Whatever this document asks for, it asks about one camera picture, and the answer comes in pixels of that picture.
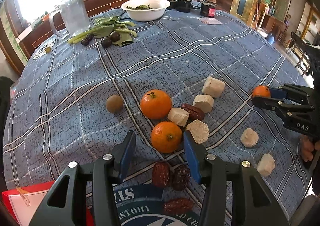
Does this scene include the small orange mandarin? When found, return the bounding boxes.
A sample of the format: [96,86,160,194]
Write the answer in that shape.
[252,85,271,98]

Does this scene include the red date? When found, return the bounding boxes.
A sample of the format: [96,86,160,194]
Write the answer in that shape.
[171,165,191,191]
[180,103,204,121]
[152,162,170,188]
[163,198,194,215]

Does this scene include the white cake cube top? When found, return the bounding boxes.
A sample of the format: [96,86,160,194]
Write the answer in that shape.
[202,76,226,98]

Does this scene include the white cake cube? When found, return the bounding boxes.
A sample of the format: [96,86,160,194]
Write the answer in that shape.
[257,154,276,177]
[168,108,189,127]
[202,76,226,98]
[193,94,214,113]

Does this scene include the large orange mandarin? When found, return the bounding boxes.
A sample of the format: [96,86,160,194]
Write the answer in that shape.
[140,89,172,119]

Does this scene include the person's right hand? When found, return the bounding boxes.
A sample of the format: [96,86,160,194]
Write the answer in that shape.
[300,135,320,162]

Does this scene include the white hexagonal cake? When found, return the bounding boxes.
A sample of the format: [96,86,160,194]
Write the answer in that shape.
[185,119,209,144]

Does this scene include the white round cake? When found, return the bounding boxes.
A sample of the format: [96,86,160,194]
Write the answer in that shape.
[240,128,259,148]

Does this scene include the red date bottom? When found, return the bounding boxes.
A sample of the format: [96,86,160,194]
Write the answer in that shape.
[163,198,194,215]

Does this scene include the red date by cakes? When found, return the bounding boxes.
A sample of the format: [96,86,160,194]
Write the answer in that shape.
[180,103,204,121]

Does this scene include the white cake cube right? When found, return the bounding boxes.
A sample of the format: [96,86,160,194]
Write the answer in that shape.
[257,154,276,177]

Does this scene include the white cake cube left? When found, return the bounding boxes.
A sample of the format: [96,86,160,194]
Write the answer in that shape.
[168,108,189,127]

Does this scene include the white cake cube middle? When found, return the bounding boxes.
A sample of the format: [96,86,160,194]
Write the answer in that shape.
[193,94,214,113]

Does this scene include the brown longan fruit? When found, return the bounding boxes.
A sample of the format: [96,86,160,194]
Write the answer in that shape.
[106,95,123,114]

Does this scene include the blue plaid tablecloth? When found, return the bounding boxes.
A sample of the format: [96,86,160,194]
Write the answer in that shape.
[3,10,311,225]

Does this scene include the red white box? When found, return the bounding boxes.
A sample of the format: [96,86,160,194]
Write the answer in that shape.
[1,180,94,226]

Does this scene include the pink white card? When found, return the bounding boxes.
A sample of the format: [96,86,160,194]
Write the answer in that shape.
[198,17,222,25]

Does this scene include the black red canister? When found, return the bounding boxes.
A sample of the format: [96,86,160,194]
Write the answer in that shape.
[200,0,216,18]

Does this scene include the dark plum middle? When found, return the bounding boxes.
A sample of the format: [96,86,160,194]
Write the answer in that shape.
[101,37,112,49]

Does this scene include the dark plum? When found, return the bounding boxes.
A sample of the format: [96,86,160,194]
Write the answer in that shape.
[101,37,112,49]
[81,38,89,46]
[108,31,120,42]

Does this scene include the dark plum left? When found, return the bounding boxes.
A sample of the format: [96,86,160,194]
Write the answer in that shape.
[81,38,89,46]

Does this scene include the small green fruit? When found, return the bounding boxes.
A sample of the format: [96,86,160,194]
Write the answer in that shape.
[45,47,52,53]

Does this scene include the dark plum right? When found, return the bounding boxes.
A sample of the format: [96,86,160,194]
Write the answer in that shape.
[108,31,120,42]

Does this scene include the green leafy vegetables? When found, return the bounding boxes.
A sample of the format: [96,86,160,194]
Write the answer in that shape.
[68,16,137,47]

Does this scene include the white bowl with leaves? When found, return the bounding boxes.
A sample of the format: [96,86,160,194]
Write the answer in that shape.
[121,0,170,22]

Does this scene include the clear glass pitcher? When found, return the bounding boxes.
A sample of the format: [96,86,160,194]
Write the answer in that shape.
[49,0,91,38]

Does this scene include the wooden cabinet counter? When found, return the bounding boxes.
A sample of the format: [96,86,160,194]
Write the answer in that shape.
[15,0,151,60]

